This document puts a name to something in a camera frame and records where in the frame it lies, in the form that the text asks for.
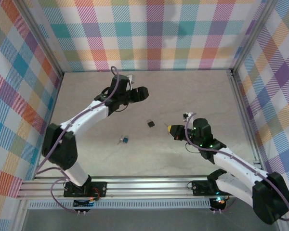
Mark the small black padlock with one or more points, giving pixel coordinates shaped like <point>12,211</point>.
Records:
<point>151,124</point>

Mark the small silver key bunch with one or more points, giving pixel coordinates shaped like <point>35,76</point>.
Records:
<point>120,140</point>

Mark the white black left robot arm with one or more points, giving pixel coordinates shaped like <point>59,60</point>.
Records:
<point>86,115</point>

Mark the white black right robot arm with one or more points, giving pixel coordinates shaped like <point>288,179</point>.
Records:
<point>238,163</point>

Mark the black controller board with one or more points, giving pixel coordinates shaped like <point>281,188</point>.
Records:
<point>218,205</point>
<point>83,204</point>

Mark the aluminium side rail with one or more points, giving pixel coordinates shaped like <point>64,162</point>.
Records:
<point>52,108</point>
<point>241,106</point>

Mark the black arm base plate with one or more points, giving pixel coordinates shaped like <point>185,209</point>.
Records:
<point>103,191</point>
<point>195,191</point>

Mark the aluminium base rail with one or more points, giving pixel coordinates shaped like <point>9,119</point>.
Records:
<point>147,190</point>

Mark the aluminium frame post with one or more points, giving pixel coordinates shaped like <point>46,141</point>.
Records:
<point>251,36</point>
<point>43,36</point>

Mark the aluminium frame leg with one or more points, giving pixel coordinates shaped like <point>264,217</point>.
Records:
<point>283,228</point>
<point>20,216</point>

